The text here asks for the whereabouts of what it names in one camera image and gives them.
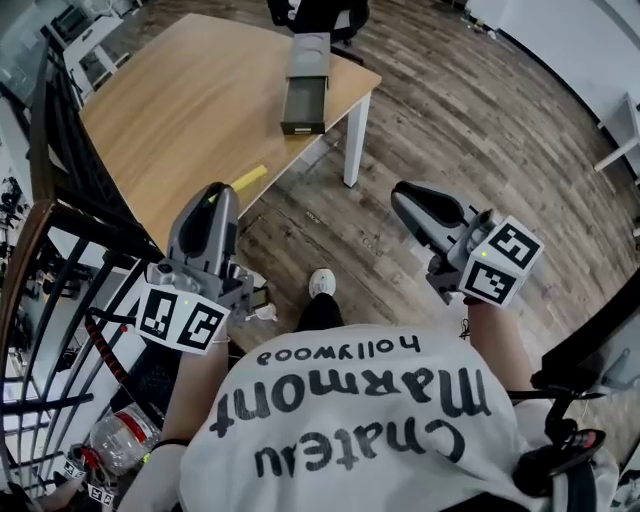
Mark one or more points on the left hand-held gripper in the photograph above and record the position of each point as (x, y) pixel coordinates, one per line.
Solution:
(200, 300)

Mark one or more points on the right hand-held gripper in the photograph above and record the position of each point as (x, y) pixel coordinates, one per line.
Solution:
(495, 270)

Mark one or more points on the grey drawer organizer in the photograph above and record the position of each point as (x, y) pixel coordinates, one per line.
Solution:
(310, 55)

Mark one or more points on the person's right forearm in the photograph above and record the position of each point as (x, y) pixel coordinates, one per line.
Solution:
(495, 345)

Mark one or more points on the person's left forearm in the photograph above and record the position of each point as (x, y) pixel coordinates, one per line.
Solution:
(195, 395)

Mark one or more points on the wooden table with white legs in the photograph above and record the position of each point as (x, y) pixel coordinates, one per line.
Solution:
(175, 125)

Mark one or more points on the person's white shoe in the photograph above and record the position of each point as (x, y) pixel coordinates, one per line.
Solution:
(321, 282)

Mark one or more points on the person's black trousers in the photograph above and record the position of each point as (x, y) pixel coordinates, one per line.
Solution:
(320, 312)

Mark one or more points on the red black striped bar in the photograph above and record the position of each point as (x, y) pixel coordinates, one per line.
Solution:
(107, 355)

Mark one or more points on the black railing with wooden handrail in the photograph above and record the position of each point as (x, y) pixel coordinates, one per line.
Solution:
(36, 150)

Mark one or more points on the white side table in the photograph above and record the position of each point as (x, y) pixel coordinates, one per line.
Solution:
(620, 135)

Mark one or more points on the white printed shirt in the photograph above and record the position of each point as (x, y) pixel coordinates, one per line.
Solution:
(350, 400)

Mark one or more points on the black office chair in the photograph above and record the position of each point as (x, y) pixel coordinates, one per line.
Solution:
(320, 17)

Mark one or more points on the clear plastic bottle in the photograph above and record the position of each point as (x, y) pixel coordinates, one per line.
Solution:
(120, 440)

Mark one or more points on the black neck mount rig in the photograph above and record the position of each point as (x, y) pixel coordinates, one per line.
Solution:
(560, 460)

